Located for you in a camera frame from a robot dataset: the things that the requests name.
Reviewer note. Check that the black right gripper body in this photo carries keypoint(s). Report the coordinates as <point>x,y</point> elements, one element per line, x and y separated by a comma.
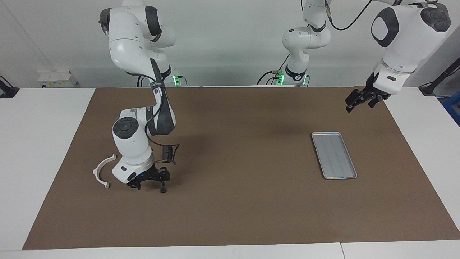
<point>149,173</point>

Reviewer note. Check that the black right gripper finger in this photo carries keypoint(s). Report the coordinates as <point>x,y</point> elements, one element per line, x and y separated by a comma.
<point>164,181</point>
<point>138,183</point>

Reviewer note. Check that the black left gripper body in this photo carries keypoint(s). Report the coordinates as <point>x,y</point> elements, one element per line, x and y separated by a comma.
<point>368,91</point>

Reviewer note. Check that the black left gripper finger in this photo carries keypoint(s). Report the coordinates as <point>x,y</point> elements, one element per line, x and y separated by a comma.
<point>373,103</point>
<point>353,100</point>

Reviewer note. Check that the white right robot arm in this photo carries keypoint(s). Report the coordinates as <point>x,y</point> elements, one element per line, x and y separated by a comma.
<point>131,144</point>

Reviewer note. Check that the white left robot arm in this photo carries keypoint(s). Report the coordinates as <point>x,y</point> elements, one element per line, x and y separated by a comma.
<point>399,54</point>

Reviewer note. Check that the silver metal tray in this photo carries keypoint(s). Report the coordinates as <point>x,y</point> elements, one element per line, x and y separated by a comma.
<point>336,158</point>

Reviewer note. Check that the short dark brake pad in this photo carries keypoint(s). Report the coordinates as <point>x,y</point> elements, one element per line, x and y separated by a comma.
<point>167,154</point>

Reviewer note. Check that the black angled pole stand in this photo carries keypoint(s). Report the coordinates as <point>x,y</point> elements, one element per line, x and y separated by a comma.
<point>426,90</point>

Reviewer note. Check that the brown table mat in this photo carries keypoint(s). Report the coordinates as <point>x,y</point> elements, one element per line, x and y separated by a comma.
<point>230,216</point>

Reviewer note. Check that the blue plastic bin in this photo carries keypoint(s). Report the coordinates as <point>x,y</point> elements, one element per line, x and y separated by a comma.
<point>453,108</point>

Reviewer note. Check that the white socket box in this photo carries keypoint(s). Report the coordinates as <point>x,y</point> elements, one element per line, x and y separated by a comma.
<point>54,79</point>

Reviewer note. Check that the black clamp stand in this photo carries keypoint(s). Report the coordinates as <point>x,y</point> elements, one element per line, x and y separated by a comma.
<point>7,91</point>

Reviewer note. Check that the white semicircular plastic bracket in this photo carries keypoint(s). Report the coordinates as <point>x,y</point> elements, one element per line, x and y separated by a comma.
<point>97,169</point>

